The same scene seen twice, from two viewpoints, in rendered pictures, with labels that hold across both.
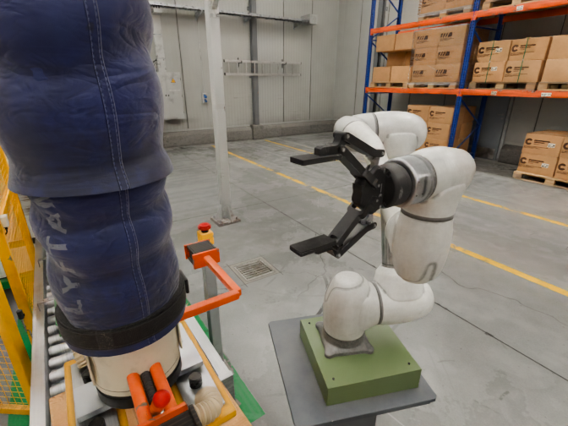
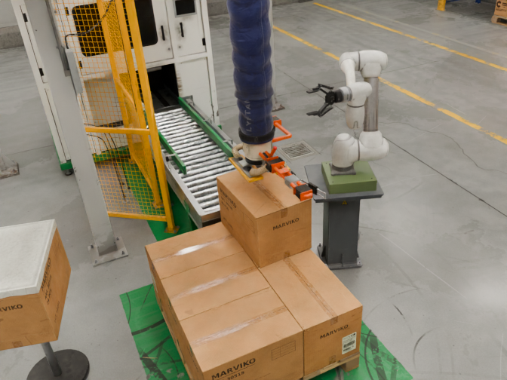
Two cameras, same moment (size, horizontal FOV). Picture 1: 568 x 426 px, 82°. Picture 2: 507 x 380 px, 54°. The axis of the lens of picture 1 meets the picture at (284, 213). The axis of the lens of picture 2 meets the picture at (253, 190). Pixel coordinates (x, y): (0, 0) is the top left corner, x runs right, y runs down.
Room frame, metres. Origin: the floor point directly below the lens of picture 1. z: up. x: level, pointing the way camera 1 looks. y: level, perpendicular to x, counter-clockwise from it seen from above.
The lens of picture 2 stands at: (-2.23, -0.23, 2.68)
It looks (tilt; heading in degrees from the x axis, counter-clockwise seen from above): 32 degrees down; 12
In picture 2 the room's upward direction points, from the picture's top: 4 degrees counter-clockwise
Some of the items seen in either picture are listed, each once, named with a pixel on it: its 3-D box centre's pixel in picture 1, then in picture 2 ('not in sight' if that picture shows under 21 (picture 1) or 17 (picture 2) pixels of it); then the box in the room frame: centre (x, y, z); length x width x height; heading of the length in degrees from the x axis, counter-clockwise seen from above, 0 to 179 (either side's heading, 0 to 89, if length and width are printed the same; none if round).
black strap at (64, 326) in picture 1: (127, 299); (256, 131); (0.54, 0.31, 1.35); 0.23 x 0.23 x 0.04
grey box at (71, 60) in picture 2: not in sight; (73, 68); (0.93, 1.68, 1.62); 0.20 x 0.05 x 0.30; 35
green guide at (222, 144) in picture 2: not in sight; (207, 124); (2.24, 1.15, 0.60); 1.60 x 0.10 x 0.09; 35
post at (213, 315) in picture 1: (212, 308); not in sight; (1.59, 0.42, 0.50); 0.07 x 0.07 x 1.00; 35
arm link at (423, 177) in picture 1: (403, 181); (343, 94); (0.57, -0.22, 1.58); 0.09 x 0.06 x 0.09; 34
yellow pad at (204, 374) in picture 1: (185, 363); not in sight; (0.59, 0.23, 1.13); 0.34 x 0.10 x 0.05; 34
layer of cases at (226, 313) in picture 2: not in sight; (245, 295); (0.12, 0.38, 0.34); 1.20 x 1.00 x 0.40; 35
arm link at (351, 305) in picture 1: (348, 302); (344, 148); (0.99, -0.23, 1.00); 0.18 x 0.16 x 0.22; 96
